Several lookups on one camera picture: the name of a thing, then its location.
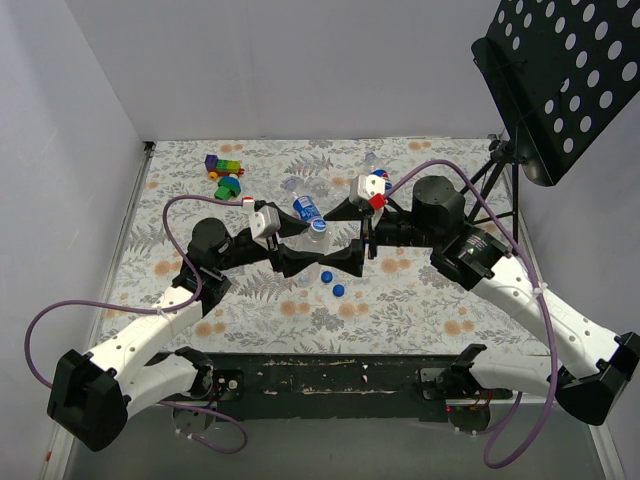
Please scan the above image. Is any Pocari Sweat bottle cap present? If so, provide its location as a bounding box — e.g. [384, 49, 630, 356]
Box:
[309, 218, 327, 237]

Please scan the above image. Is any Pepsi bottle blue label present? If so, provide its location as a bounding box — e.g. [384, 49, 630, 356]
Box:
[364, 152, 392, 191]

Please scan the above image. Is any clear unlabelled plastic bottle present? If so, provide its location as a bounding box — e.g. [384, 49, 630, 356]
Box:
[295, 219, 332, 288]

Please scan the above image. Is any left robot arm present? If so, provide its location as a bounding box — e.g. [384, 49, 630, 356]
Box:
[47, 198, 321, 451]

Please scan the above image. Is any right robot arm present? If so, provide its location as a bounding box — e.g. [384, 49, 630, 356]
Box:
[322, 175, 639, 426]

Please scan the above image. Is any Pocari Sweat labelled bottle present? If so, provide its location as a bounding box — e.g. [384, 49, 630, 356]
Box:
[292, 191, 323, 223]

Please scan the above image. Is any green blue toy figure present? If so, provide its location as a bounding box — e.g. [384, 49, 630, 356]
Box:
[214, 175, 241, 201]

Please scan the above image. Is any colourful toy block train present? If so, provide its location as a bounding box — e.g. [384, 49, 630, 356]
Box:
[204, 154, 244, 180]

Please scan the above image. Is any black music stand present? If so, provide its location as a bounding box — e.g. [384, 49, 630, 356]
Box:
[459, 0, 640, 229]

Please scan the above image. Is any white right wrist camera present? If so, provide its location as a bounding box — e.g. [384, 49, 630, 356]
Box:
[349, 174, 387, 210]

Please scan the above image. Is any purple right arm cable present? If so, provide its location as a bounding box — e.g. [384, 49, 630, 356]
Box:
[384, 159, 559, 470]

